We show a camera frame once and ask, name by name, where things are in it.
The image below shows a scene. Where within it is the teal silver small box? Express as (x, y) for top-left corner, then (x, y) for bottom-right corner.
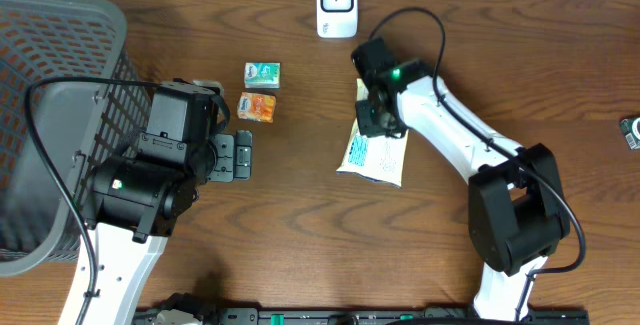
(244, 62), (281, 89)

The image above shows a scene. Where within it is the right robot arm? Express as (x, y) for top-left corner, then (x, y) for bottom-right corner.
(351, 38), (570, 321)

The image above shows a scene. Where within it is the green Zam-Buk tin box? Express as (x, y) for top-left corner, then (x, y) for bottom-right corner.
(619, 116), (640, 150)

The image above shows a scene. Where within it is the white barcode scanner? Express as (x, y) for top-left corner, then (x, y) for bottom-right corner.
(316, 0), (358, 38)

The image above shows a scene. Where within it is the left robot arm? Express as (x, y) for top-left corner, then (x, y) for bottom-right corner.
(59, 79), (253, 324)

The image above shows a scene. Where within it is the grey plastic mesh basket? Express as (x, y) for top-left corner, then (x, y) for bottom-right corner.
(1, 0), (151, 277)

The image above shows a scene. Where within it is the orange small box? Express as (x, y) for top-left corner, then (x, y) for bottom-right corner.
(237, 92), (276, 123)

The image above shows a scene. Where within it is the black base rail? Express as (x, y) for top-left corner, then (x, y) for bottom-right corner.
(133, 292), (592, 325)

